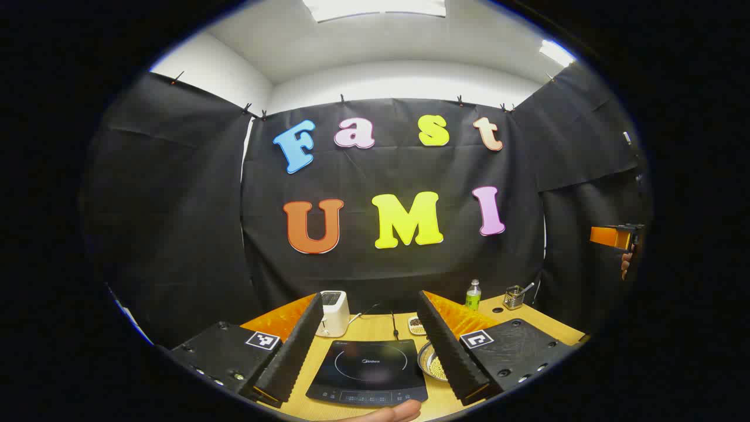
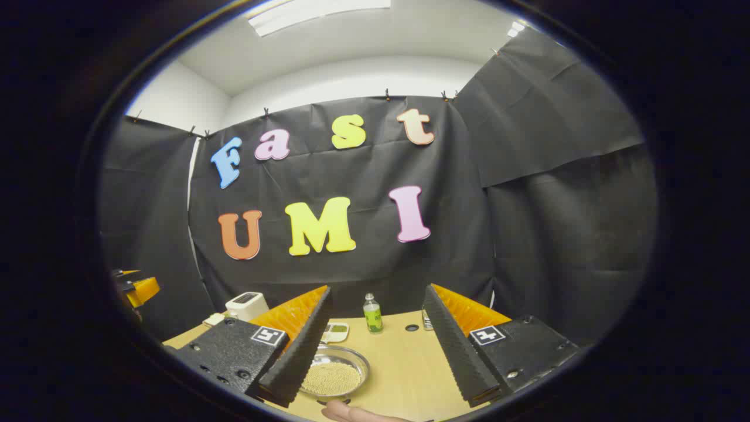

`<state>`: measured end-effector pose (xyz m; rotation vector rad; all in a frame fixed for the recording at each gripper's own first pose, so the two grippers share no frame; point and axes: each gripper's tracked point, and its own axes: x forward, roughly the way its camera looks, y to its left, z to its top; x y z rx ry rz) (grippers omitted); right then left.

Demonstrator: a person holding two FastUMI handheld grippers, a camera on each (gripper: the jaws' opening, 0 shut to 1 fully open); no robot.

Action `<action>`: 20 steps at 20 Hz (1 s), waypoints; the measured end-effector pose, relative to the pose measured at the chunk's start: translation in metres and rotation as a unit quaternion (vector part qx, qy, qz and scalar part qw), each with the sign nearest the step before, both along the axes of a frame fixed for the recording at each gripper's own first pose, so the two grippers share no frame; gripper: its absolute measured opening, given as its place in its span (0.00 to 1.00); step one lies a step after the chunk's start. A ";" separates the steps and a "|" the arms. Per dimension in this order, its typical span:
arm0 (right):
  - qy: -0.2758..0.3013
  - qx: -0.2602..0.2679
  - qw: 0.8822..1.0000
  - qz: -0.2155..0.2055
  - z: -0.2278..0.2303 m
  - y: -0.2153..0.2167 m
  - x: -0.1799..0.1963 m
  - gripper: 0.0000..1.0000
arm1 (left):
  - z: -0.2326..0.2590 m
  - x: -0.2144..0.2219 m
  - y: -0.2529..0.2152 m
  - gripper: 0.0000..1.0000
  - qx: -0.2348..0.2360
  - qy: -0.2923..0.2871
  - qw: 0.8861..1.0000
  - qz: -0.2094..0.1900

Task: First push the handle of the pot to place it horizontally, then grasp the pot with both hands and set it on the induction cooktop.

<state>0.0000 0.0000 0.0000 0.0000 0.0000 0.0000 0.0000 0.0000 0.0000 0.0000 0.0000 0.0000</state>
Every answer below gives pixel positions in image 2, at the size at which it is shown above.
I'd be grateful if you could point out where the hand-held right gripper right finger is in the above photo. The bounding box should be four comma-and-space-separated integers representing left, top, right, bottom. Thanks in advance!
422, 284, 581, 409

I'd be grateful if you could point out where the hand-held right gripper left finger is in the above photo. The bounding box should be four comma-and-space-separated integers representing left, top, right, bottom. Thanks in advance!
174, 285, 333, 409

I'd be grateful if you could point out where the pile of soybeans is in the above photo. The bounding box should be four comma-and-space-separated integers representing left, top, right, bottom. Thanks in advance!
302, 362, 362, 396

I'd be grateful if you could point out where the stainless steel pot black handle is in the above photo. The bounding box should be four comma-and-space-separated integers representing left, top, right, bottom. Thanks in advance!
298, 344, 371, 406

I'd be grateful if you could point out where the white divided bean dish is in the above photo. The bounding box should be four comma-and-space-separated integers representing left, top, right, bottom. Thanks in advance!
321, 322, 350, 344

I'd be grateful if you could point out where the white toaster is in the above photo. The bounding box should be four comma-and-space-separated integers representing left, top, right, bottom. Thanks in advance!
225, 292, 271, 322

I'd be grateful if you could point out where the green label plastic bottle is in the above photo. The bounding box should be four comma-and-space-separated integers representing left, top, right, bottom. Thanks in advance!
363, 293, 384, 333

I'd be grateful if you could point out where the black backdrop cloth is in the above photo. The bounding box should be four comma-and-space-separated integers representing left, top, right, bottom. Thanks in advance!
100, 26, 660, 346

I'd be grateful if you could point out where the row of black cloth clips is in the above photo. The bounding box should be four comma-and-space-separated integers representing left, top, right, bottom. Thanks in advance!
132, 48, 500, 139

